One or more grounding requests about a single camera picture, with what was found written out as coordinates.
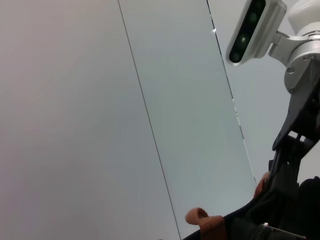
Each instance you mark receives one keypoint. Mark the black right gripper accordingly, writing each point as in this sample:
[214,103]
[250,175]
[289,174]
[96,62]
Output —
[307,112]

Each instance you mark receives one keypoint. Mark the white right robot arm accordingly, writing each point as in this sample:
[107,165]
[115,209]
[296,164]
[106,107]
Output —
[302,15]

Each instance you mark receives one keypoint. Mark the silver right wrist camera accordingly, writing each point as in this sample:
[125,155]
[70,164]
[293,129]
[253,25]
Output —
[262,32]

